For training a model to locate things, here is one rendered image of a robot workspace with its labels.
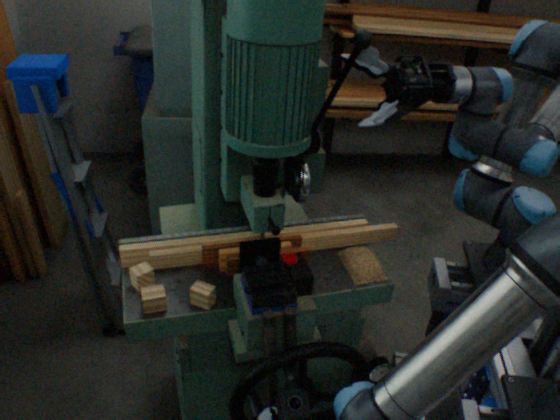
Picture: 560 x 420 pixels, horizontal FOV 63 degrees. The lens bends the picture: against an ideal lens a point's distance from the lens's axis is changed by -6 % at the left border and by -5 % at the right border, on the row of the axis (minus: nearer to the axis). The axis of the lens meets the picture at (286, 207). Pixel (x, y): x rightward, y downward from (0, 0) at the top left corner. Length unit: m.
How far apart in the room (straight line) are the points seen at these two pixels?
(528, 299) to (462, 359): 0.11
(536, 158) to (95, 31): 2.89
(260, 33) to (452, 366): 0.59
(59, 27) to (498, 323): 3.19
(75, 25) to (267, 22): 2.66
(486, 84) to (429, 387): 0.61
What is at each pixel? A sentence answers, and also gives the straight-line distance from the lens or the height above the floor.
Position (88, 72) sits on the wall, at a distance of 3.49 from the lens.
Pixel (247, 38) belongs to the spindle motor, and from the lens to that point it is 0.86.
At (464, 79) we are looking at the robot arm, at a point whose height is 1.37.
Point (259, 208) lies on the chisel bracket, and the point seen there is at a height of 1.06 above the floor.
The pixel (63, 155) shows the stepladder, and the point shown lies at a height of 0.85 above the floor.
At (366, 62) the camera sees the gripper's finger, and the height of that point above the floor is 1.37.
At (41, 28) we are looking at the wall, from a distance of 3.50.
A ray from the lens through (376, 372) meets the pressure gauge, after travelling 1.25.
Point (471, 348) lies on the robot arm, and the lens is 0.64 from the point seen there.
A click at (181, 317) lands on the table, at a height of 0.90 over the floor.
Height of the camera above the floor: 1.62
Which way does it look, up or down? 33 degrees down
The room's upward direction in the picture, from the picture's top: 5 degrees clockwise
